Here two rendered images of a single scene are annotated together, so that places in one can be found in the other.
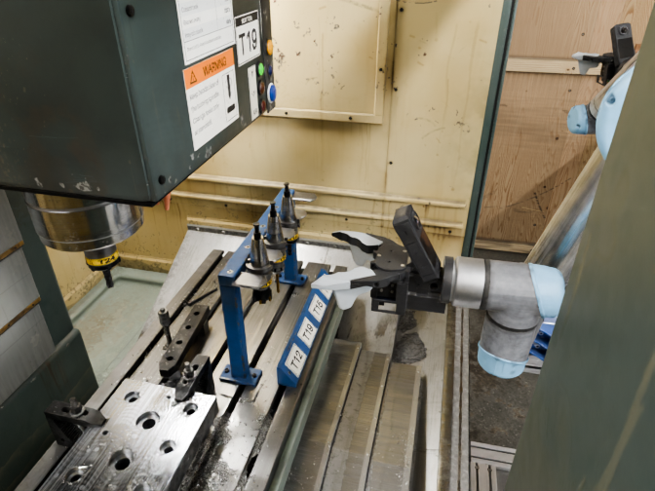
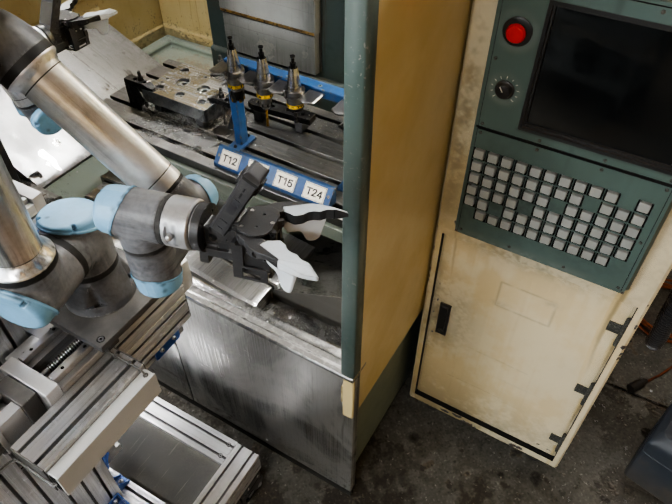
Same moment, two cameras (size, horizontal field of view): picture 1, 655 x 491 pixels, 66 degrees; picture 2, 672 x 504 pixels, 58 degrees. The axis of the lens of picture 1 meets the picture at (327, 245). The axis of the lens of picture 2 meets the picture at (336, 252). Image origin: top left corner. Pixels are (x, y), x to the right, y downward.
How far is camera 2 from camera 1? 225 cm
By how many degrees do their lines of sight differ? 79
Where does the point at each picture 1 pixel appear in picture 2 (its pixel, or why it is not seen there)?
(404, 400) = (215, 273)
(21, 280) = (307, 13)
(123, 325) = not seen: hidden behind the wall
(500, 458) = (226, 474)
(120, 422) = (208, 81)
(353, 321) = (327, 263)
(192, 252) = not seen: hidden behind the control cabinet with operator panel
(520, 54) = not seen: outside the picture
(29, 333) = (303, 47)
